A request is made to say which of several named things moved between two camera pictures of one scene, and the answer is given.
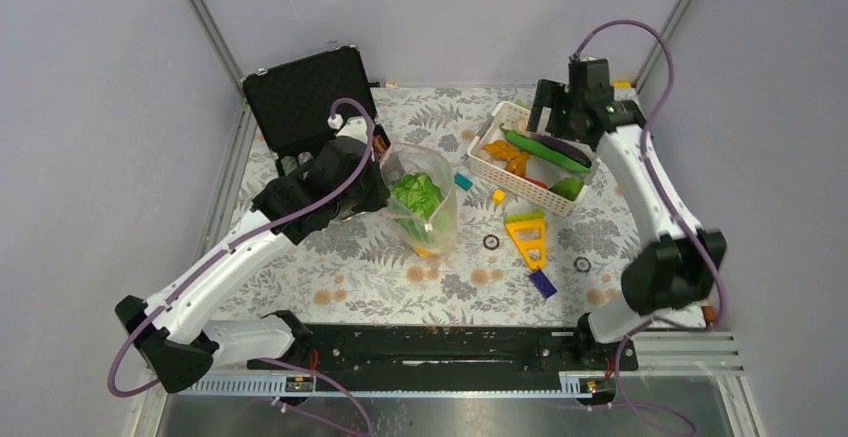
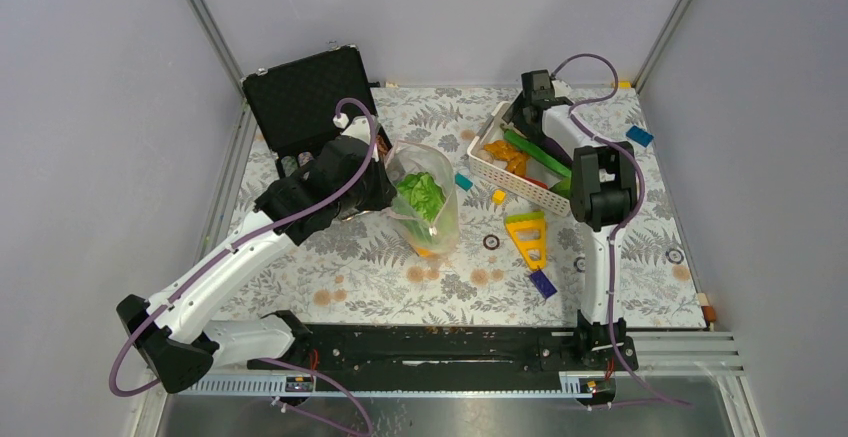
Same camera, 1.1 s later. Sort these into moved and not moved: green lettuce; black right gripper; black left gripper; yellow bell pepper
Moved: black right gripper
Not moved: yellow bell pepper; green lettuce; black left gripper
